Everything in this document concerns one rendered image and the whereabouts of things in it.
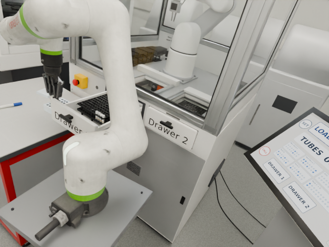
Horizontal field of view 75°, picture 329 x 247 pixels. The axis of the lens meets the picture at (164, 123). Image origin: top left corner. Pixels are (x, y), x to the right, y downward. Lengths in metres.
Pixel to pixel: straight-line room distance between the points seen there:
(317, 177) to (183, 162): 0.60
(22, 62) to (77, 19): 1.14
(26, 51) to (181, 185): 1.32
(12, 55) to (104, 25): 1.10
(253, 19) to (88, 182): 0.75
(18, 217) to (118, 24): 0.65
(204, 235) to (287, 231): 0.94
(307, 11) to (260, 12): 3.24
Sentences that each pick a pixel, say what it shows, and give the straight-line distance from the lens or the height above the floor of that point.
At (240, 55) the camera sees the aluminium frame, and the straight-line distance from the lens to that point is 0.88.
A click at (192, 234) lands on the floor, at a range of 1.78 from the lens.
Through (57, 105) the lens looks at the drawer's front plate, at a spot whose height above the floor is 0.91.
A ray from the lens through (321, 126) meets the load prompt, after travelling 0.92.
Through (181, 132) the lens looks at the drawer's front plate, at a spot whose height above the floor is 0.89.
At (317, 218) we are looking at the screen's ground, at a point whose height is 1.00.
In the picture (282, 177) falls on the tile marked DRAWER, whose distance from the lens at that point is 0.84.
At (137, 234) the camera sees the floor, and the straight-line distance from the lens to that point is 1.69.
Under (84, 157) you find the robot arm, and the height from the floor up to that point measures 1.02.
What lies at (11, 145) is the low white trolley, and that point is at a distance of 1.13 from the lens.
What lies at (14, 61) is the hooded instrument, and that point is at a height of 0.86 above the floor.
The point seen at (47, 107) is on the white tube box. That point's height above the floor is 0.79.
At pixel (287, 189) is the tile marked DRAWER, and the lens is 0.82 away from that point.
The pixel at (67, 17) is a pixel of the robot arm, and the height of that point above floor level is 1.34.
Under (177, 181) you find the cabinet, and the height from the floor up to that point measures 0.58.
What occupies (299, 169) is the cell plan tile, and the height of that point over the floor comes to 1.05.
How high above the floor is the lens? 1.44
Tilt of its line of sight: 31 degrees down
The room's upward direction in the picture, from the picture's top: 14 degrees clockwise
